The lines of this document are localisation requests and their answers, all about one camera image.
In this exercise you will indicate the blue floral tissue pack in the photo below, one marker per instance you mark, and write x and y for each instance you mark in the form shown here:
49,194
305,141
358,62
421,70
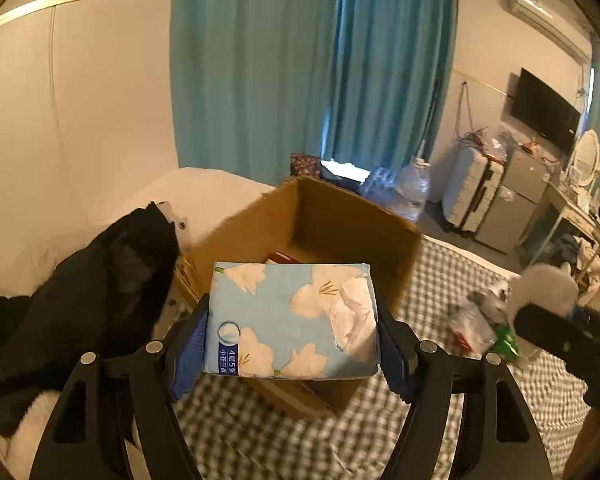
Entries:
290,317

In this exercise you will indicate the white air conditioner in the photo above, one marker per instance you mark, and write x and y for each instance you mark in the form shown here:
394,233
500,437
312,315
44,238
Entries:
545,17

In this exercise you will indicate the black jacket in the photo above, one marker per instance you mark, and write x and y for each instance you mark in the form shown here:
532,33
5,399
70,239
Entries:
90,305

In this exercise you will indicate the pack of water bottles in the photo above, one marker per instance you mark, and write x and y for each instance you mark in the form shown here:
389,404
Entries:
377,182

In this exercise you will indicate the white plush item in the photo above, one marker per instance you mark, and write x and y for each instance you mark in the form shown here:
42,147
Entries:
542,285

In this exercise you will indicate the white suitcase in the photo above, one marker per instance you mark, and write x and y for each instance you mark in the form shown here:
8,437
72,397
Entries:
472,192

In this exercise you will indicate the person's right forearm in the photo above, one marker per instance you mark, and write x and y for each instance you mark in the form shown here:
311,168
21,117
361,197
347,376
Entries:
587,442

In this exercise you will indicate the brown cardboard box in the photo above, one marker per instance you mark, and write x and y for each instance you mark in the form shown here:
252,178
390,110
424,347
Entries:
325,225

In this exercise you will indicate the black flat television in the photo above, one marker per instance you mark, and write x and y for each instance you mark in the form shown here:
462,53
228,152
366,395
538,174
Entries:
545,107

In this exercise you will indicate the dark patterned bag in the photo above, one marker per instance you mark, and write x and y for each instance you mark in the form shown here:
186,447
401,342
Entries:
304,164

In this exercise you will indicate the grey mini fridge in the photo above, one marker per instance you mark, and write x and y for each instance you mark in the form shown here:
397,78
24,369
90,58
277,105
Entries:
512,202

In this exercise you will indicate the large clear water jug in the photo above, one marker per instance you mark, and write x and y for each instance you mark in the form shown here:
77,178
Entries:
412,187

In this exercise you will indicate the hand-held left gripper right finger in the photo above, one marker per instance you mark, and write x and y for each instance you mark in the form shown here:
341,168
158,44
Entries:
394,360

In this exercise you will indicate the white papers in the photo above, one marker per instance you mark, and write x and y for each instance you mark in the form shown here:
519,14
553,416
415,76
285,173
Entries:
344,170

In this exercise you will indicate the white dressing table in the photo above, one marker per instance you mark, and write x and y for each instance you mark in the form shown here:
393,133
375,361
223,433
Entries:
575,220

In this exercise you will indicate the green snack packet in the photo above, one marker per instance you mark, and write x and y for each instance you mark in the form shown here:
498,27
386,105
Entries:
507,341

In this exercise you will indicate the plastic bag of clutter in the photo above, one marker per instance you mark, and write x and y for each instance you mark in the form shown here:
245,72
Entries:
495,142

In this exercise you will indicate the white oval mirror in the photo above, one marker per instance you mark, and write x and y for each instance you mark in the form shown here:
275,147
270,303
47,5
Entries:
587,157

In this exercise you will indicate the teal curtain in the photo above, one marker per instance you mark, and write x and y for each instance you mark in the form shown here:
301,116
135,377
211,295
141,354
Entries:
310,67

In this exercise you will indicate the crumpled clear plastic bag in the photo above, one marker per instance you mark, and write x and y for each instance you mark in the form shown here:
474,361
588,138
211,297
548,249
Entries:
472,325

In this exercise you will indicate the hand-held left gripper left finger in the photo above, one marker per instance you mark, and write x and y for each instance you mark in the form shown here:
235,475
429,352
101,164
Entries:
187,355

